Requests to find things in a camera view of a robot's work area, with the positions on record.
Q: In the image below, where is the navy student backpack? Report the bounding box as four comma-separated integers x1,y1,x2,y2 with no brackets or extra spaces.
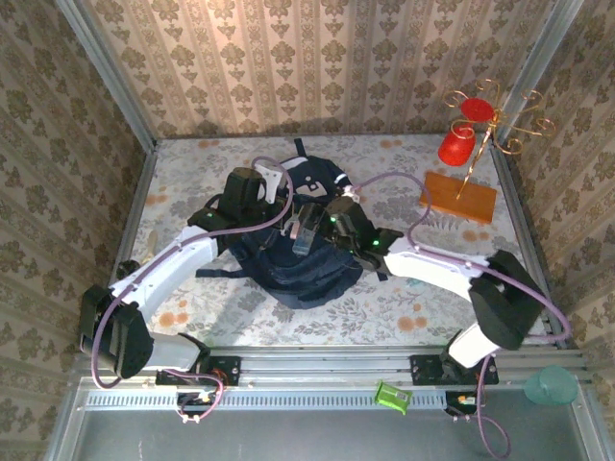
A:
194,138,365,311

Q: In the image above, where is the beige wooden scoop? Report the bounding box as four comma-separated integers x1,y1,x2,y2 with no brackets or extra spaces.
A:
142,229,162,263

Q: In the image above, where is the red plastic cup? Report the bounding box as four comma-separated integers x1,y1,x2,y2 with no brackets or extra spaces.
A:
437,122,478,167
459,95,495,121

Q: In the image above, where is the green snack packet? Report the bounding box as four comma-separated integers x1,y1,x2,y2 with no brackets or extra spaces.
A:
374,379,415,415

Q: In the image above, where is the grey metal tray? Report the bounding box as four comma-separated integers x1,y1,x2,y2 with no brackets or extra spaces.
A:
45,376,609,461

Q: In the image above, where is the teal plastic cup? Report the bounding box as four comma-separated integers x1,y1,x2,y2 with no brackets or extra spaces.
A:
523,365,579,408

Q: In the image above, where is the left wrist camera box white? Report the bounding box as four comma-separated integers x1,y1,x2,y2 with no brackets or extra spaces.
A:
253,161,283,204

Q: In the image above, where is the aluminium table edge rail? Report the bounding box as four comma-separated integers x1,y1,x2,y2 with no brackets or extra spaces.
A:
492,143,578,350
112,143,159,284

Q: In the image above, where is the gold wire stand wooden base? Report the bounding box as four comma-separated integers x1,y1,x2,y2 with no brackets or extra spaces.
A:
420,79,557,226

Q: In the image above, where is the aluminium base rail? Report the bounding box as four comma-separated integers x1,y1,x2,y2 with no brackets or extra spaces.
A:
71,345,595,385

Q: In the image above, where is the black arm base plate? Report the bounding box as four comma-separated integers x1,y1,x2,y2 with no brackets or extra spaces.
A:
410,352,501,386
156,353,241,386

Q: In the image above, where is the grey slotted cable duct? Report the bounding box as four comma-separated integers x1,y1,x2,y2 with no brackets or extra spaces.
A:
79,386,448,412

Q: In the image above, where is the aluminium frame post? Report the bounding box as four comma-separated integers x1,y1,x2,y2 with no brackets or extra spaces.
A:
53,0,159,151
494,0,585,133

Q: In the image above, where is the small connector board with wires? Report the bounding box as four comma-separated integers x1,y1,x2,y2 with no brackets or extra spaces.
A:
445,389,487,424
175,389,226,426

